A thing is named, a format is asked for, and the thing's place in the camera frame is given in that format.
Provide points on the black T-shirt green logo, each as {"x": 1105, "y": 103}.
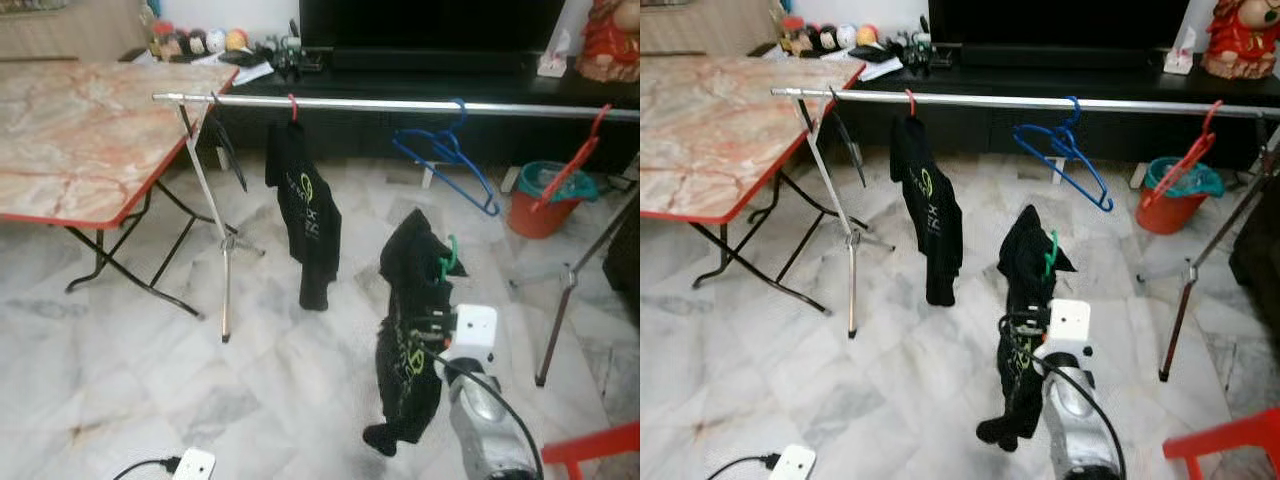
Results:
{"x": 1020, "y": 370}
{"x": 930, "y": 215}
{"x": 305, "y": 220}
{"x": 405, "y": 370}

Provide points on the green plastic hanger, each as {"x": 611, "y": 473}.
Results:
{"x": 452, "y": 262}
{"x": 1052, "y": 255}

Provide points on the blue plastic hanger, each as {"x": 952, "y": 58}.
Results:
{"x": 1065, "y": 145}
{"x": 447, "y": 150}

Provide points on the red plastic hanger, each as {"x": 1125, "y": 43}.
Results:
{"x": 911, "y": 101}
{"x": 575, "y": 160}
{"x": 293, "y": 106}
{"x": 1190, "y": 155}

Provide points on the red plastic bucket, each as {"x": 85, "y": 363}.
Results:
{"x": 1165, "y": 215}
{"x": 535, "y": 220}

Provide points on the red plastic stool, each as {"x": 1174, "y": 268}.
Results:
{"x": 1230, "y": 432}
{"x": 600, "y": 442}

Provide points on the black television console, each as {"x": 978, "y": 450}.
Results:
{"x": 990, "y": 130}
{"x": 360, "y": 135}

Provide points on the dark sofa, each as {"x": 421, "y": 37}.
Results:
{"x": 1258, "y": 255}
{"x": 622, "y": 255}

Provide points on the silver clothes rack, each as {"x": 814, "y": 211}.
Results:
{"x": 400, "y": 104}
{"x": 1000, "y": 100}

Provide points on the black soundbar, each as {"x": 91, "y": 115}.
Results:
{"x": 1060, "y": 55}
{"x": 430, "y": 58}

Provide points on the small black box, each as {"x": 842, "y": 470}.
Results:
{"x": 310, "y": 62}
{"x": 940, "y": 58}

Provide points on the white tissue pack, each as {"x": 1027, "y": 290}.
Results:
{"x": 1180, "y": 60}
{"x": 553, "y": 62}

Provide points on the white paper sheets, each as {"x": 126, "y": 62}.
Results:
{"x": 882, "y": 70}
{"x": 252, "y": 74}

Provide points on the green circuit board gadget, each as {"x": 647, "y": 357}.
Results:
{"x": 285, "y": 55}
{"x": 915, "y": 50}

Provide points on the black flat television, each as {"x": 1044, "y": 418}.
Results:
{"x": 1060, "y": 20}
{"x": 430, "y": 20}

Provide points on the black pouch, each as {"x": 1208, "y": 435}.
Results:
{"x": 240, "y": 58}
{"x": 875, "y": 53}

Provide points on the orange round toy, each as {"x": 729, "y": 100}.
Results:
{"x": 237, "y": 40}
{"x": 867, "y": 35}

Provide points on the red figurine statue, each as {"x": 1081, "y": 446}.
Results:
{"x": 1240, "y": 40}
{"x": 610, "y": 45}

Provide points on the white round toy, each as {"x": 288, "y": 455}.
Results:
{"x": 846, "y": 36}
{"x": 215, "y": 41}

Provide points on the marble top table red edge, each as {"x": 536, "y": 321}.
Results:
{"x": 80, "y": 140}
{"x": 720, "y": 135}

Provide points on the black round toy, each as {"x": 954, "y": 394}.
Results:
{"x": 812, "y": 38}
{"x": 197, "y": 42}
{"x": 180, "y": 44}
{"x": 828, "y": 37}

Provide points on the clear jar red lid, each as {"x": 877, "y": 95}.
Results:
{"x": 793, "y": 36}
{"x": 161, "y": 42}

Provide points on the light wooden cabinet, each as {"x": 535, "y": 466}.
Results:
{"x": 70, "y": 35}
{"x": 700, "y": 30}

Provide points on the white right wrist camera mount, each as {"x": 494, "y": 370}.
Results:
{"x": 1070, "y": 325}
{"x": 475, "y": 330}

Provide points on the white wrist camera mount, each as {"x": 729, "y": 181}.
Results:
{"x": 1070, "y": 325}
{"x": 795, "y": 463}
{"x": 195, "y": 465}
{"x": 475, "y": 330}

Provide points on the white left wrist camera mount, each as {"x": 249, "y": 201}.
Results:
{"x": 795, "y": 463}
{"x": 195, "y": 465}

